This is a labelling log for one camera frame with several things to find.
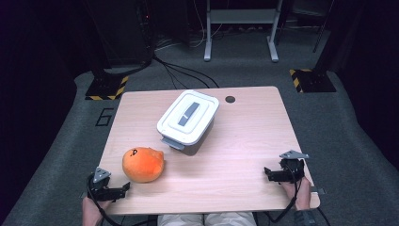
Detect white metal stand frame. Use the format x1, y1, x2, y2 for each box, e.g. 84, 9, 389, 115
203, 0, 284, 63

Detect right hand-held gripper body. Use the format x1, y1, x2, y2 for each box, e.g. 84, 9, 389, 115
279, 150, 310, 184

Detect dark computer cabinet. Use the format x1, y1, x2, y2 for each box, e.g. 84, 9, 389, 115
103, 0, 155, 68

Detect person's left leg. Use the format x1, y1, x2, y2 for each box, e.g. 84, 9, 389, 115
156, 212, 205, 226

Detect orange plush toy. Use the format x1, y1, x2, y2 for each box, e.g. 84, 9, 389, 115
121, 146, 166, 184

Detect white box lid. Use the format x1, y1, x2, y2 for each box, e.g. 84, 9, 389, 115
156, 89, 220, 147

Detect black yellow striped stand base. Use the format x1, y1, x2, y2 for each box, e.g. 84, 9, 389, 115
289, 68, 337, 94
85, 74, 130, 102

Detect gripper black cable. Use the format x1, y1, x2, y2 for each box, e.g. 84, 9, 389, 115
263, 166, 304, 224
87, 174, 124, 226

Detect white background cables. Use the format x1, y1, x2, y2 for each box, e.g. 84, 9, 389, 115
154, 18, 209, 51

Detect black floor cables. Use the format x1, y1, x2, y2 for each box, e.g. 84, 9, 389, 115
152, 55, 220, 89

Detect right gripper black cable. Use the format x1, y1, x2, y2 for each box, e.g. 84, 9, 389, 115
263, 166, 304, 224

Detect person's right leg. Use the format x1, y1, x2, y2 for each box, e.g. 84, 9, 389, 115
204, 211, 259, 226

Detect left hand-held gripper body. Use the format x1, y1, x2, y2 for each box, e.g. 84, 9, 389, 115
88, 167, 111, 202

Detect person's left hand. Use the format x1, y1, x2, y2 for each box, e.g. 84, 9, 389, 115
82, 196, 111, 226

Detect person's leg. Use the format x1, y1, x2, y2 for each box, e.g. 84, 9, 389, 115
204, 211, 259, 226
156, 212, 205, 226

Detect clear brown storage box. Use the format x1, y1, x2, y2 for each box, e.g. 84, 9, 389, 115
160, 116, 218, 157

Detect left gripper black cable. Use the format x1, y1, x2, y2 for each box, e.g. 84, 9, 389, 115
87, 174, 124, 226

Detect person's right hand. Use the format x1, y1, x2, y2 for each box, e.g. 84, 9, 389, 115
281, 175, 312, 212

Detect black cable under table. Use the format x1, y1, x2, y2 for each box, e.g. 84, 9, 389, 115
315, 206, 331, 226

